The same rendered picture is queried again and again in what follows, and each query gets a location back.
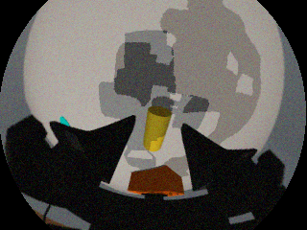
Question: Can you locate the cyan circle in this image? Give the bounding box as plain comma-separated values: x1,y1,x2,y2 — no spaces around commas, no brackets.
59,116,70,126

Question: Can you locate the yellow cylinder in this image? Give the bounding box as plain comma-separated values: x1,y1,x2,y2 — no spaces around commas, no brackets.
143,106,173,152

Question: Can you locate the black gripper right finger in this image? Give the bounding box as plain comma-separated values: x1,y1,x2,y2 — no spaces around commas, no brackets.
181,124,258,192

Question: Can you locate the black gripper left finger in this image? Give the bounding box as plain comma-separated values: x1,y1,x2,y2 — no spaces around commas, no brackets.
49,115,135,184

